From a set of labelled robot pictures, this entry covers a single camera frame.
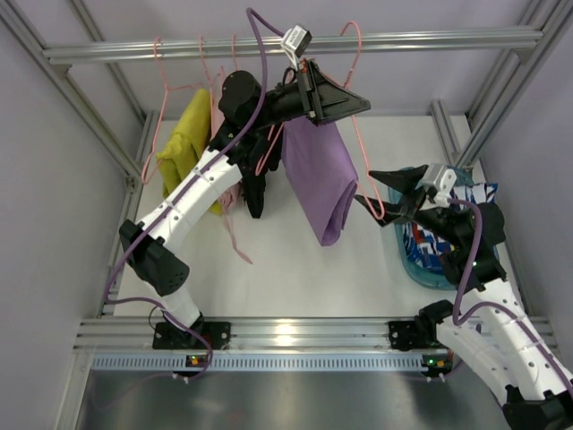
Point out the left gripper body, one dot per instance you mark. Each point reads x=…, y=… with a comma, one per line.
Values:
x=309, y=95

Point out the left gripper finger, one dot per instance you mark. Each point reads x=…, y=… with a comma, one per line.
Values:
x=346, y=108
x=332, y=94

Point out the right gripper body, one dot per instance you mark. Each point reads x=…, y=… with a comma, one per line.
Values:
x=417, y=202

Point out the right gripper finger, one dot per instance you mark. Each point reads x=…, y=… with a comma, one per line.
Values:
x=384, y=213
x=406, y=180

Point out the pink hanger of purple trousers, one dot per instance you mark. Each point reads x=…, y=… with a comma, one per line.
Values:
x=347, y=84

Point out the blue patterned trousers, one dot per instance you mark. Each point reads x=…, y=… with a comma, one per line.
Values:
x=424, y=248

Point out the purple trousers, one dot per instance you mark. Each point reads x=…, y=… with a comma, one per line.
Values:
x=320, y=170

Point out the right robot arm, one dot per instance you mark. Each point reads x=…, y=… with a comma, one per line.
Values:
x=484, y=326

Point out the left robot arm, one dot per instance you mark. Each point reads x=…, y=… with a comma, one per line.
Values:
x=151, y=246

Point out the black trousers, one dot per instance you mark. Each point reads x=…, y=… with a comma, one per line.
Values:
x=254, y=186

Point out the pink hanger of black trousers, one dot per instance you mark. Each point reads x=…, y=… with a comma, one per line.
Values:
x=274, y=133

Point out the yellow trousers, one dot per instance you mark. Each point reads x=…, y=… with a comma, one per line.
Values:
x=189, y=139

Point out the pink trousers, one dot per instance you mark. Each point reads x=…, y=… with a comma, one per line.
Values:
x=228, y=199

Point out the pink hanger of yellow trousers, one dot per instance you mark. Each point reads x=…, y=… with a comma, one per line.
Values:
x=147, y=174

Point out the teal plastic bin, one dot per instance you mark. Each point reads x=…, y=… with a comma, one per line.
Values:
x=416, y=273

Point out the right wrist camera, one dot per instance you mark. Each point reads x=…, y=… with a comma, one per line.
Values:
x=438, y=181

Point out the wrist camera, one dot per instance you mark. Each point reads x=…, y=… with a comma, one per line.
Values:
x=438, y=181
x=294, y=42

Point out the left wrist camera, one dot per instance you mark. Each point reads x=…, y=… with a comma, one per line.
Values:
x=294, y=42

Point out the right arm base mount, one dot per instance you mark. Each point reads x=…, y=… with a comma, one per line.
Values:
x=412, y=334

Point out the aluminium front rail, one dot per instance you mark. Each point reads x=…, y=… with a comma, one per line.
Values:
x=129, y=334

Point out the aluminium hanging rail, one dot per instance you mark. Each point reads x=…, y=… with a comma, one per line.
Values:
x=104, y=52

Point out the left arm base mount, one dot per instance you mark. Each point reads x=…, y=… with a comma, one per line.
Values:
x=210, y=333

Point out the grey slotted cable duct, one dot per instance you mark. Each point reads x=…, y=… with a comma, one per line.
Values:
x=220, y=362

